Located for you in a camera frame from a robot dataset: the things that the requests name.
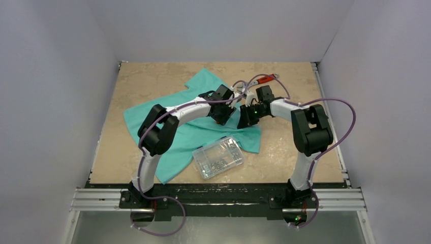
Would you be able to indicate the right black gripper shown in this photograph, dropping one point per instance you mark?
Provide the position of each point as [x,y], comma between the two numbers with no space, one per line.
[245,117]

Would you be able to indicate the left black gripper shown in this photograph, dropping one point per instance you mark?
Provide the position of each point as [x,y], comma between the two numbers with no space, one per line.
[221,120]

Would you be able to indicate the teal t-shirt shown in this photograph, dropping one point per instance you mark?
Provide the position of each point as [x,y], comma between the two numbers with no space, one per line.
[197,133]

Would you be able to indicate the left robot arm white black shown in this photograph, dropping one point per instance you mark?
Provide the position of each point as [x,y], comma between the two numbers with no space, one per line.
[156,133]

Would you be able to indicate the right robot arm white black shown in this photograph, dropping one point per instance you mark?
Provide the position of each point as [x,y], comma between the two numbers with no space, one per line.
[311,131]

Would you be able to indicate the clear plastic screw box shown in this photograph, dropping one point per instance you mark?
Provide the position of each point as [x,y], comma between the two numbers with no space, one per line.
[218,157]

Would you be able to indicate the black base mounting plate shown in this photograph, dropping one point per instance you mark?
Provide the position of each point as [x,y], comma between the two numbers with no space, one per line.
[273,201]

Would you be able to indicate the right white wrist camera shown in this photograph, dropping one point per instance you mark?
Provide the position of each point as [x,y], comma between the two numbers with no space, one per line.
[249,98]

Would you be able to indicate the adjustable wrench red handle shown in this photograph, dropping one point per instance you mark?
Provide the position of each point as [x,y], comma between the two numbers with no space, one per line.
[258,81]

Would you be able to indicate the aluminium frame rail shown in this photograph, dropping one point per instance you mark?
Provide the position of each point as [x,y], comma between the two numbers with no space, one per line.
[109,200]

